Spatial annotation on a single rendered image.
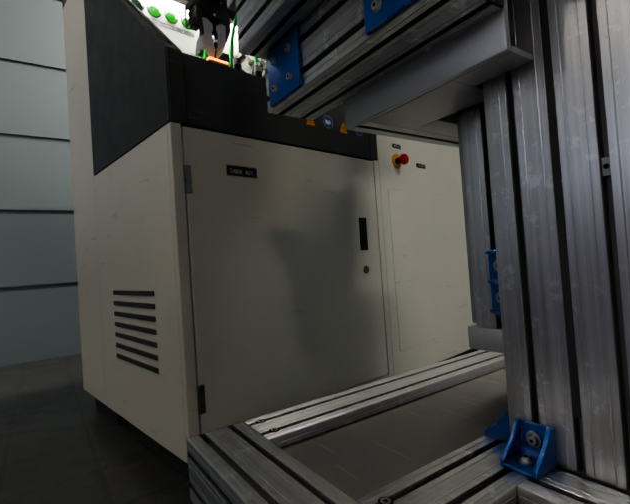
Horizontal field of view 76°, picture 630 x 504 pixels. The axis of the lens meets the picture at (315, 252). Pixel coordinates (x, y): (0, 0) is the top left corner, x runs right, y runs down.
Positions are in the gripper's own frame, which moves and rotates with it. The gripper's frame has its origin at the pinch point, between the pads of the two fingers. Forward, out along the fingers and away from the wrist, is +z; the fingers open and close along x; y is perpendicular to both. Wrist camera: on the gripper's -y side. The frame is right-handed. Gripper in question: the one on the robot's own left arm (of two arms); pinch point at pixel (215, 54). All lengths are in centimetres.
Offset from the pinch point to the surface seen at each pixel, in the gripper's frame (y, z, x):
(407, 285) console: -2, 61, -68
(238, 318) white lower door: -2, 62, -1
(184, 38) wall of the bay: 52, -34, -19
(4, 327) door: 212, 75, 23
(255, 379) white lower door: -2, 77, -4
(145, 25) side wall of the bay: 8.6, -6.6, 12.7
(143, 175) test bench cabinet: 14.5, 27.2, 12.9
